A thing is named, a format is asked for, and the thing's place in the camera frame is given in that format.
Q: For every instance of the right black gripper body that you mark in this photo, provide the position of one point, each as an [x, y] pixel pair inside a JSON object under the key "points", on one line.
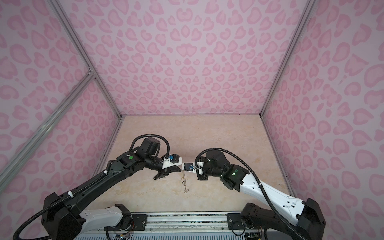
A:
{"points": [[204, 177]]}

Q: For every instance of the left corner aluminium post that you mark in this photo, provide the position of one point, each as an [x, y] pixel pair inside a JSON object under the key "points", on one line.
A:
{"points": [[79, 46]]}

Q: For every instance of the right corner aluminium post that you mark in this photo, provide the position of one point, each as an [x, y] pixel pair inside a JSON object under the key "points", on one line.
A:
{"points": [[296, 36]]}

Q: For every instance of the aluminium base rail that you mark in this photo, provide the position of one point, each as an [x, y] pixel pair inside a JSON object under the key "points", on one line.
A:
{"points": [[185, 226]]}

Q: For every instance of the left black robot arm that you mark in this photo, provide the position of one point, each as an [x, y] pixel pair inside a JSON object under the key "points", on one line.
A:
{"points": [[67, 216]]}

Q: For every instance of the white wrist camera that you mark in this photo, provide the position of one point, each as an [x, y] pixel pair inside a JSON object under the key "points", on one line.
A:
{"points": [[172, 160], [191, 167]]}

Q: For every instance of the diagonal aluminium frame bar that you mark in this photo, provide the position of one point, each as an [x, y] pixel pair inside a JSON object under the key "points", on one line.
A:
{"points": [[23, 155]]}

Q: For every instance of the corner aluminium post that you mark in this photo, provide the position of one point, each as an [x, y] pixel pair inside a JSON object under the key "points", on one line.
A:
{"points": [[79, 46], [296, 36]]}

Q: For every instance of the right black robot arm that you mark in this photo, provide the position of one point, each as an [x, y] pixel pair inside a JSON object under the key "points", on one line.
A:
{"points": [[299, 219]]}

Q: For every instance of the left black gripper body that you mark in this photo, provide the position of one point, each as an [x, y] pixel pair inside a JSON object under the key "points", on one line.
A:
{"points": [[165, 172]]}

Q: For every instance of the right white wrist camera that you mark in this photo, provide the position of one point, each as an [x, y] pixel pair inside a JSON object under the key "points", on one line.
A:
{"points": [[191, 167]]}

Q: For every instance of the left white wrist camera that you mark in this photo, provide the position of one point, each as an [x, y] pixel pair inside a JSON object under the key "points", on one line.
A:
{"points": [[172, 160]]}

